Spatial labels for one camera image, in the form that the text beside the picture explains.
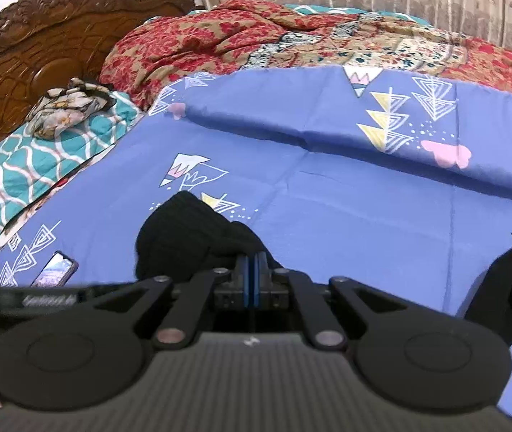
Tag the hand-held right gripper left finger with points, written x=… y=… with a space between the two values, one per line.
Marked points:
x=245 y=281

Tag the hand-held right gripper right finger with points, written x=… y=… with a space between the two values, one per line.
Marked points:
x=256 y=281

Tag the black pants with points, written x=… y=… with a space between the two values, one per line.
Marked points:
x=179 y=238

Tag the smartphone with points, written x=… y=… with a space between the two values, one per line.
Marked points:
x=55 y=270

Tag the blue printed bed sheet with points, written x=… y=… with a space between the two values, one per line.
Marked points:
x=327 y=216

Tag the teal wave-patterned pillow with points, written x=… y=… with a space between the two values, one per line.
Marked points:
x=26 y=166

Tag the crumpled floral cloth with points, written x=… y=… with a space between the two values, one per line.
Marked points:
x=69 y=108

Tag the red floral blanket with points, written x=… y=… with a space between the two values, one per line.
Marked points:
x=202 y=40

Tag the carved wooden headboard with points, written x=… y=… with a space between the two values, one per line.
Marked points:
x=35 y=54

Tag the patchwork printed quilt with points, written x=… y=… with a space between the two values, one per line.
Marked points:
x=417 y=49

